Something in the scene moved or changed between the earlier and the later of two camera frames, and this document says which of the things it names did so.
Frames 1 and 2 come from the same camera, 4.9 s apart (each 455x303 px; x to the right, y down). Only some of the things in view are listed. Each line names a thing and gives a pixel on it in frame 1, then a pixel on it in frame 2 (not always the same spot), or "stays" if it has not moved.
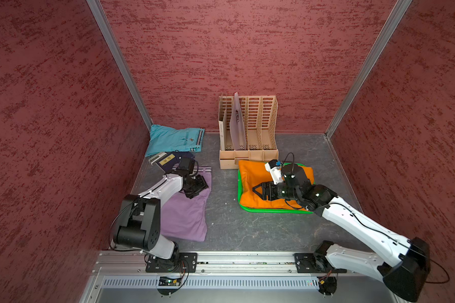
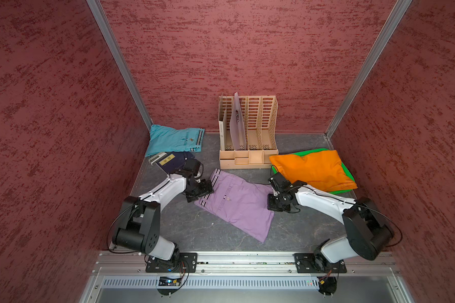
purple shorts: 185,218 -> 243,205
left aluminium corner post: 103,22 stays
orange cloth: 252,173 -> 323,170
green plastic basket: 248,209 -> 303,153
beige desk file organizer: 260,115 stays
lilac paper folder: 236,132 stays
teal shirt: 163,139 stays
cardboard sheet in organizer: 222,127 stays
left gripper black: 202,185 stays
